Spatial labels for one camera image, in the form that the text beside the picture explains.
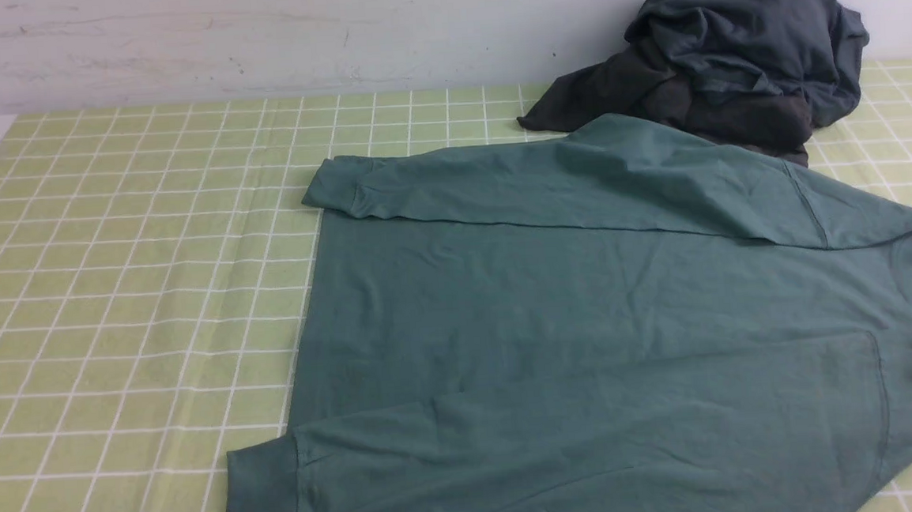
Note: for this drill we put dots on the green long sleeve shirt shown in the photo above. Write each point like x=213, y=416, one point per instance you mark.
x=625, y=319

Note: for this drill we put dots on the dark brown crumpled garment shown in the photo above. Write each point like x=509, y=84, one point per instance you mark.
x=642, y=83

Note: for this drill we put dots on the dark grey-blue crumpled garment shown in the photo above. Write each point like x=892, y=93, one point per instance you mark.
x=734, y=48

